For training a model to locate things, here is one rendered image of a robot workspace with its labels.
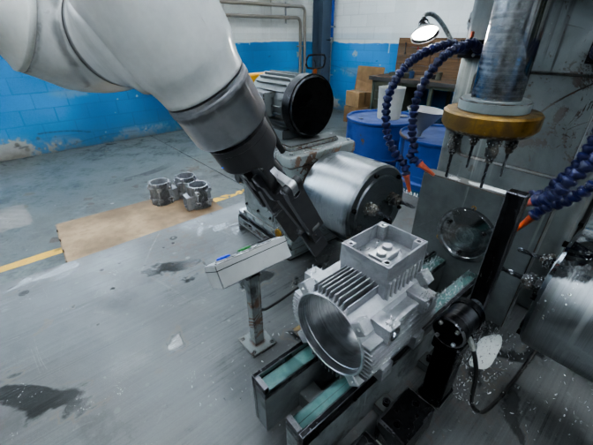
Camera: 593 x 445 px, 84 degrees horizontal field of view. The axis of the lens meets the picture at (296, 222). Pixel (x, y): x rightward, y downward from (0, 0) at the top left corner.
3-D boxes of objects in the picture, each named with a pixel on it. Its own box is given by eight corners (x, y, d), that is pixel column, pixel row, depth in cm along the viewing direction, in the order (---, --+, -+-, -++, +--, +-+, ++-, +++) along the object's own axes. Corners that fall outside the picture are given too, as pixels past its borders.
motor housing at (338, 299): (354, 295, 79) (362, 227, 70) (426, 343, 67) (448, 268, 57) (291, 338, 68) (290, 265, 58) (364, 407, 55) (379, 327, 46)
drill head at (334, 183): (326, 198, 127) (329, 133, 115) (408, 237, 103) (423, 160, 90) (273, 218, 113) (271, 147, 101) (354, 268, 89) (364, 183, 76)
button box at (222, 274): (276, 258, 78) (269, 237, 78) (292, 256, 72) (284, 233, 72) (211, 289, 68) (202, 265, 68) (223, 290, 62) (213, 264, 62)
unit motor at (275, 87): (279, 173, 142) (276, 65, 121) (334, 199, 120) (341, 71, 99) (226, 189, 127) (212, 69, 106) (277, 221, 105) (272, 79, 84)
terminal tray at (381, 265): (376, 250, 69) (380, 220, 65) (422, 274, 62) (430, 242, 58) (337, 274, 62) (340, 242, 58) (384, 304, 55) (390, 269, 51)
